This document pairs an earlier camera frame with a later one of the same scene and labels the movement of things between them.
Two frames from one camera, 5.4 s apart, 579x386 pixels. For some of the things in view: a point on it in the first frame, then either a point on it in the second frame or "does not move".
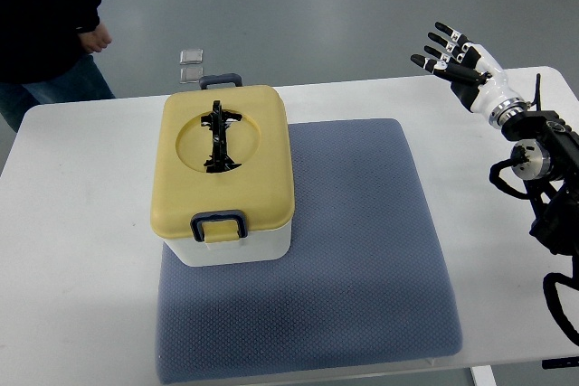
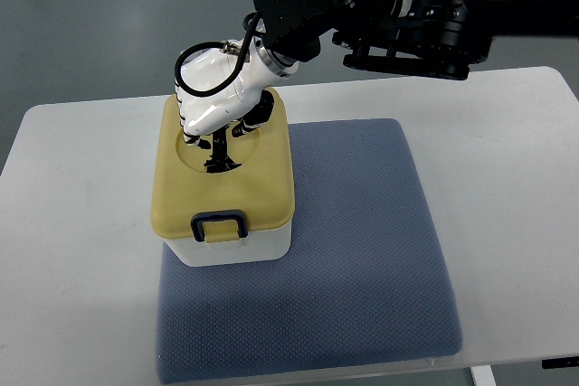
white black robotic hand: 474,76 -> 222,85
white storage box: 264,247 does not move
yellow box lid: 222,162 does not move
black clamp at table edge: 558,362 does not move
